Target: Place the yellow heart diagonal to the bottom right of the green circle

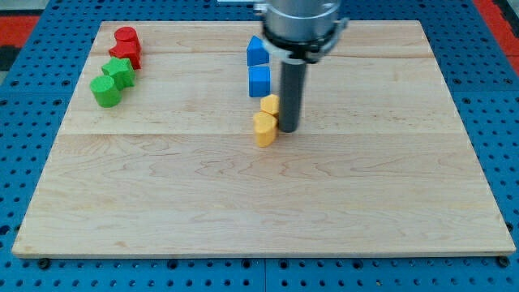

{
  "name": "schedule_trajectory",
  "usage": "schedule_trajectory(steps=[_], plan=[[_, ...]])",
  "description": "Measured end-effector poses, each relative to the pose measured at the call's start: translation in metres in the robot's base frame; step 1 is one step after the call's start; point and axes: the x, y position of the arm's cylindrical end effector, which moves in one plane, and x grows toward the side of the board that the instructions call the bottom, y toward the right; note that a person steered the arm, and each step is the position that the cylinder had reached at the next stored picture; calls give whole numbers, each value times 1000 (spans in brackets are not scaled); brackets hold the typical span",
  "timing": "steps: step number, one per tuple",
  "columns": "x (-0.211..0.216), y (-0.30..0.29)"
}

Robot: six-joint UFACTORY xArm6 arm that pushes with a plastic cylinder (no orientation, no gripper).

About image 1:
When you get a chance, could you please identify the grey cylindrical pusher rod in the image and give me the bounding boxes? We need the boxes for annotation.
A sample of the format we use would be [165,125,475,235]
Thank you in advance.
[279,62,307,133]

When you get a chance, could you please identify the yellow heart block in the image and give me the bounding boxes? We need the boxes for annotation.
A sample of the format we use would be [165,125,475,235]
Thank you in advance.
[252,112,277,148]

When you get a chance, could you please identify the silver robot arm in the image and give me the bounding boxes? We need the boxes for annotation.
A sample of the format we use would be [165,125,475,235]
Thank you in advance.
[254,0,349,133]

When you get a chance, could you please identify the blue cube block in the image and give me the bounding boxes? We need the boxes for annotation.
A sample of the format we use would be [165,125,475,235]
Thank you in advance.
[248,67,271,97]

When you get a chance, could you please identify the yellow hexagon block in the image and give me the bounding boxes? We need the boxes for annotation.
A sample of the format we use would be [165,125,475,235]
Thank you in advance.
[260,94,280,118]

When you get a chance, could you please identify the blue pentagon block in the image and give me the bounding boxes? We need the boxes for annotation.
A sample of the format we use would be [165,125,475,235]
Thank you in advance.
[246,36,270,67]

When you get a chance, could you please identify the wooden board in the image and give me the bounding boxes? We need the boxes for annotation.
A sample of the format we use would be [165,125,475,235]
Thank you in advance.
[12,20,516,259]

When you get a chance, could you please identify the red star block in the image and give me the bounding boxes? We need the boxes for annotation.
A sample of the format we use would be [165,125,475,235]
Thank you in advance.
[109,41,141,70]

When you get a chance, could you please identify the green star block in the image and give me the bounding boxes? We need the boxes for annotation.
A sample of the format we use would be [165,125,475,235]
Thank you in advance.
[101,57,135,91]

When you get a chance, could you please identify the red cylinder block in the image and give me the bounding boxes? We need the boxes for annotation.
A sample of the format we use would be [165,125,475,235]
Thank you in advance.
[114,26,139,43]

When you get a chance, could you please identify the green cylinder block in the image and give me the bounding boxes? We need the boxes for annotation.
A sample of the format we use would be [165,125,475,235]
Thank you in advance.
[89,75,122,108]

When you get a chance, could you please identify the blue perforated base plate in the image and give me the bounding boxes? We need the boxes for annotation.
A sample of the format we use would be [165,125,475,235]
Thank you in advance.
[1,1,518,291]

